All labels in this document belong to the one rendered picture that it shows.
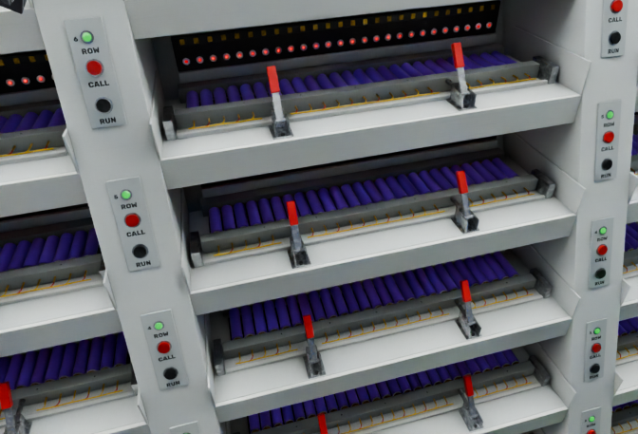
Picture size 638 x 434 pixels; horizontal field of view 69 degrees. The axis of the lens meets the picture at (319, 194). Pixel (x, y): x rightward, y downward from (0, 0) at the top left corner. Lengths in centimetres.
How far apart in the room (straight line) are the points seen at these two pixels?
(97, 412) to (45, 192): 35
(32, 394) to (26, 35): 51
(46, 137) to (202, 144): 20
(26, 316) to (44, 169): 20
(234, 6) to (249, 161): 19
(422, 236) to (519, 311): 25
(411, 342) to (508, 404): 26
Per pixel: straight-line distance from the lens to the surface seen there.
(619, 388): 110
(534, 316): 90
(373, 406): 92
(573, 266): 88
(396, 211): 75
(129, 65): 61
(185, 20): 61
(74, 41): 62
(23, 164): 69
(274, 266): 68
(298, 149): 62
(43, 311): 74
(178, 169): 62
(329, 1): 63
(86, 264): 74
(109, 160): 62
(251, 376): 78
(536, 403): 102
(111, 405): 82
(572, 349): 96
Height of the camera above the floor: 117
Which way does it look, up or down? 16 degrees down
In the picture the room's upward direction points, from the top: 7 degrees counter-clockwise
